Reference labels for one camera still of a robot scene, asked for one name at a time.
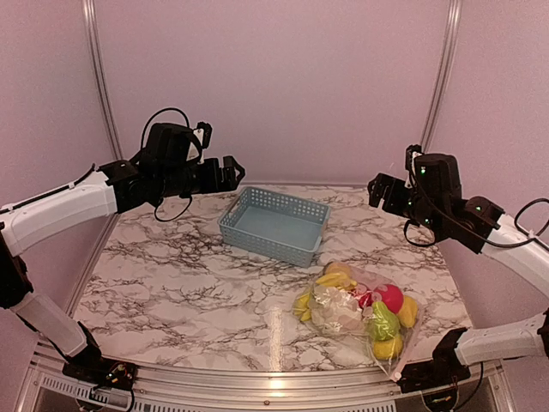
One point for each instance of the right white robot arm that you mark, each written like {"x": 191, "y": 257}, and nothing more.
{"x": 488, "y": 231}

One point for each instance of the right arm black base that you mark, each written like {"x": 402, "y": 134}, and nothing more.
{"x": 443, "y": 368}

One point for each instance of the clear zip top bag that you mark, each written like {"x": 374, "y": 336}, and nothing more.
{"x": 365, "y": 311}

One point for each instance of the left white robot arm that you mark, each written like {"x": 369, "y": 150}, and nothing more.
{"x": 112, "y": 189}

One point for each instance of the green fake pear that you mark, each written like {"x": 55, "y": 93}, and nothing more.
{"x": 382, "y": 323}

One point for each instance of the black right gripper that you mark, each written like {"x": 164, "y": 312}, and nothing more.
{"x": 383, "y": 181}

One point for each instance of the left aluminium frame post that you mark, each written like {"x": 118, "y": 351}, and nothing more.
{"x": 94, "y": 46}

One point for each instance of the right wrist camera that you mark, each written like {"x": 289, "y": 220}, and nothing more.
{"x": 414, "y": 173}

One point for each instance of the front aluminium table rail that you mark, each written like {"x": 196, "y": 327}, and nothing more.
{"x": 160, "y": 388}

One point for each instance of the aluminium frame post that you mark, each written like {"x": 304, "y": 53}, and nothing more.
{"x": 445, "y": 66}
{"x": 94, "y": 46}

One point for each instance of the yellow fake banana bunch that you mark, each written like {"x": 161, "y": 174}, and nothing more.
{"x": 338, "y": 280}

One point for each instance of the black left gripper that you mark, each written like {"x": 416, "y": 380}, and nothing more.
{"x": 229, "y": 181}

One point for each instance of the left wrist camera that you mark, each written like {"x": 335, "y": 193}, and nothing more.
{"x": 199, "y": 142}

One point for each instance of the right aluminium frame post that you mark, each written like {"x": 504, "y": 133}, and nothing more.
{"x": 445, "y": 66}

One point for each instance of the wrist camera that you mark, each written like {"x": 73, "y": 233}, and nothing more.
{"x": 414, "y": 173}
{"x": 199, "y": 142}

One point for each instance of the red fake apple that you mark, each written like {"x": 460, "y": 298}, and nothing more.
{"x": 389, "y": 294}

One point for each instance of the light blue plastic basket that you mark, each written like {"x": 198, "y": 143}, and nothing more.
{"x": 275, "y": 225}

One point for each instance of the white fake cauliflower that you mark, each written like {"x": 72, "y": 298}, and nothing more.
{"x": 335, "y": 312}

